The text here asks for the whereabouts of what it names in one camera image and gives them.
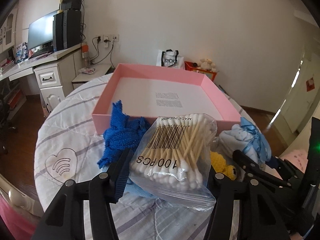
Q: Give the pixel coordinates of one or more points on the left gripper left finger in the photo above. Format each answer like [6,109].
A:
[64,217]

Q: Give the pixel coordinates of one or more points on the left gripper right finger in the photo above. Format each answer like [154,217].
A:
[269,208]

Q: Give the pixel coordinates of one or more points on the yellow crochet toy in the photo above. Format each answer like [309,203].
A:
[220,165]

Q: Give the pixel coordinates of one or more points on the light blue terry headband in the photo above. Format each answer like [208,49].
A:
[138,191]

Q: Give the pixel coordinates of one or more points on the light blue baby clothes bundle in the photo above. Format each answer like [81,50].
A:
[247,138]

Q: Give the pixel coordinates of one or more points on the pink floral bedding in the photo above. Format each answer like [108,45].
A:
[299,158]

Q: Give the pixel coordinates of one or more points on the striped white tablecloth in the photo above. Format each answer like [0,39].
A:
[68,147]

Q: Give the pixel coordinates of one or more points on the dark blue knitted cloth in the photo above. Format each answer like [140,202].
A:
[123,133]

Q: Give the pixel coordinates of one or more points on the small white side table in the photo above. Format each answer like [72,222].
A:
[99,70]

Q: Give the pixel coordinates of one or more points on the white desk with drawers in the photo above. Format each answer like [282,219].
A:
[54,74]

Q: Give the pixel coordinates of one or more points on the pink shallow box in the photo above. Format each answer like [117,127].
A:
[152,91]

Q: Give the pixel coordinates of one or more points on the cream plush toy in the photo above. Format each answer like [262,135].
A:
[207,64]

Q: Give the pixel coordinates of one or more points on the red toy box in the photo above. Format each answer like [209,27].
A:
[193,67]

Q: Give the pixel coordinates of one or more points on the orange white bottle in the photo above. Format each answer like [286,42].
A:
[85,55]

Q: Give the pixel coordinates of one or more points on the white tote bag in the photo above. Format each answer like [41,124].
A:
[170,59]

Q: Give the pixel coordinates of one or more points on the black computer monitor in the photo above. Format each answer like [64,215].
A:
[41,31]

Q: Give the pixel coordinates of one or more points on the black computer tower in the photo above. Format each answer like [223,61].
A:
[66,29]

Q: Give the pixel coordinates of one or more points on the white glass door cabinet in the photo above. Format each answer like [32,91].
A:
[8,31]

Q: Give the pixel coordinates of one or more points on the black speaker box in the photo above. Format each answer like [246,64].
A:
[70,4]

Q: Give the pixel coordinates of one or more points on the white wall socket strip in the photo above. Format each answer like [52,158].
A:
[107,40]

